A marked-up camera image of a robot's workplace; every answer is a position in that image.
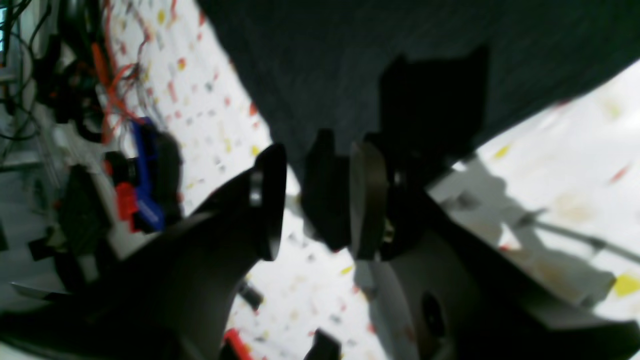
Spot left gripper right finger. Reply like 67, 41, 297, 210
302, 129, 639, 360

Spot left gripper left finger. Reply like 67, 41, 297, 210
1, 144, 287, 360

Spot black T-shirt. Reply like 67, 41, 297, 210
198, 0, 639, 180

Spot red black clamp right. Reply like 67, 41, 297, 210
218, 328, 253, 360

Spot red and black wires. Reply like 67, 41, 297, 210
90, 0, 181, 146

